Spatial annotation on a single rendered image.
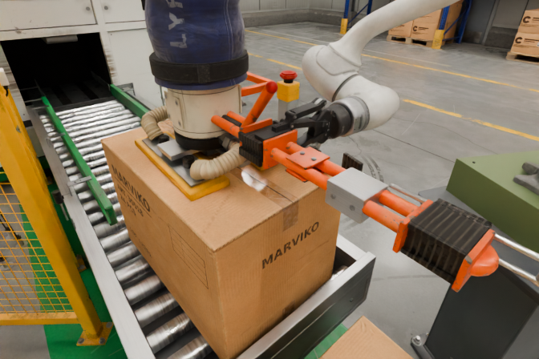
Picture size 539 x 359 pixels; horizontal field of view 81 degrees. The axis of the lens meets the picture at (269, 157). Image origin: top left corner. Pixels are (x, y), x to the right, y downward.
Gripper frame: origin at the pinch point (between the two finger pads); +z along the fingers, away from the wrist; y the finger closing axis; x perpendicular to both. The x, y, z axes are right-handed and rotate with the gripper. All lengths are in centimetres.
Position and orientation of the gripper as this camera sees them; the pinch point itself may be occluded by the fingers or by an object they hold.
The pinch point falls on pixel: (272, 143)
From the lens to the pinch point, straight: 62.4
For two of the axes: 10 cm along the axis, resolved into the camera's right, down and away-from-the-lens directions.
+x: -6.4, -3.9, 6.7
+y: -0.1, 8.7, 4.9
